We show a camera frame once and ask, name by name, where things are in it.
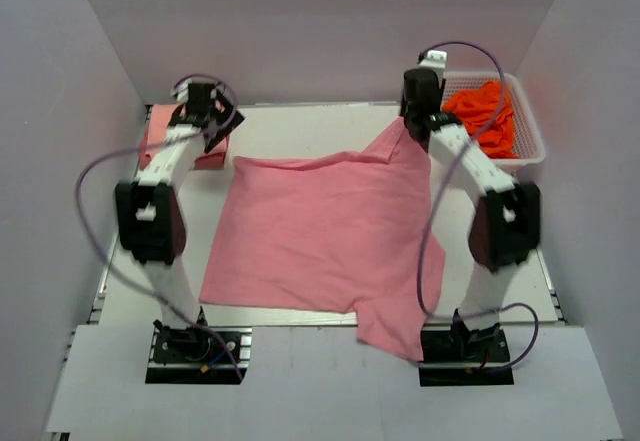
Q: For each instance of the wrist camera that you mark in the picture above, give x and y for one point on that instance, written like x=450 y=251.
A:
x=434 y=60
x=180 y=91

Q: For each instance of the folded salmon t shirt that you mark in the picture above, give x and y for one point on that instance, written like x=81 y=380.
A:
x=155 y=131

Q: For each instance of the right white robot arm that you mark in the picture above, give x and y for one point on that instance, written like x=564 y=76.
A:
x=506 y=225

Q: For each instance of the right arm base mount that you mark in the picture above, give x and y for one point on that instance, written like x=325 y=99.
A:
x=458 y=357

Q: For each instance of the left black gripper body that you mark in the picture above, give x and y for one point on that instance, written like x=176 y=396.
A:
x=220 y=124

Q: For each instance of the white plastic basket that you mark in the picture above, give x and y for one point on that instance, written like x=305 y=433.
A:
x=513 y=140

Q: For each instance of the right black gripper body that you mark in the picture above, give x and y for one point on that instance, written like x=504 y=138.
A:
x=415 y=124

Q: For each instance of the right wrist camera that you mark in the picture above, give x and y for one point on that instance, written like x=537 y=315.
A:
x=434 y=60

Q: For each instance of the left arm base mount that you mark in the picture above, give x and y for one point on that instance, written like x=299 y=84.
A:
x=192 y=357

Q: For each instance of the pink t shirt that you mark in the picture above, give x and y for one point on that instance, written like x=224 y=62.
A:
x=342 y=233

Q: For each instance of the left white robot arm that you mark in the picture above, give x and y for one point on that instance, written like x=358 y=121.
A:
x=150 y=221

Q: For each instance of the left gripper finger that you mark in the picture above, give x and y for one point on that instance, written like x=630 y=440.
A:
x=214 y=134
x=229 y=117

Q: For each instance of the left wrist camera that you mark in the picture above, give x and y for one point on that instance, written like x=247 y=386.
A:
x=180 y=91

